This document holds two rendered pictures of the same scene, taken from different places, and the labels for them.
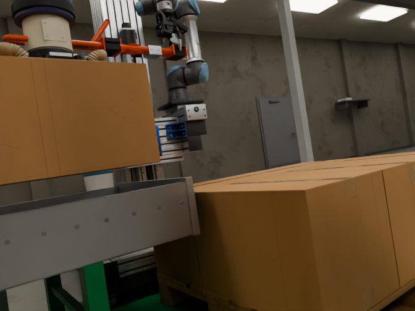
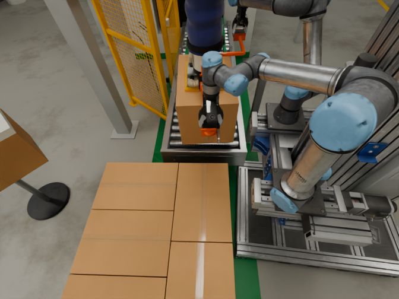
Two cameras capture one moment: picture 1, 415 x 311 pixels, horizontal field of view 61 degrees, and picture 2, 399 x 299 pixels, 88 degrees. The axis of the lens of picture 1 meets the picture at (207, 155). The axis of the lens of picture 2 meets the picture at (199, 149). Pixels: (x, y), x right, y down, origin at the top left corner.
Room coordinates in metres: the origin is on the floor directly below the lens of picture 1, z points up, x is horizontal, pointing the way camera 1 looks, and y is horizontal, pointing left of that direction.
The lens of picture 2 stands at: (2.16, -0.48, 1.98)
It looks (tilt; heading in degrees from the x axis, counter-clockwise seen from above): 54 degrees down; 130
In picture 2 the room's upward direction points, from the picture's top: 3 degrees counter-clockwise
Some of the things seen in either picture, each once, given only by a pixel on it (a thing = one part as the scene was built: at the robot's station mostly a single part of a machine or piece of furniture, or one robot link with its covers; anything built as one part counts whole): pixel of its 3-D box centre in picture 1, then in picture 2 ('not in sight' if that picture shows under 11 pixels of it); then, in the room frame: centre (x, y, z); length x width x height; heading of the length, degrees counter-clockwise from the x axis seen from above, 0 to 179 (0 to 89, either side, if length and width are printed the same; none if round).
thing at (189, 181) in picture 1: (147, 187); (203, 152); (1.56, 0.28, 0.58); 0.70 x 0.03 x 0.06; 36
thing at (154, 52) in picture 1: (152, 52); not in sight; (1.67, 0.19, 1.20); 0.07 x 0.07 x 0.04; 38
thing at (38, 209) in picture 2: not in sight; (28, 187); (0.40, -0.81, 0.31); 0.40 x 0.40 x 0.62
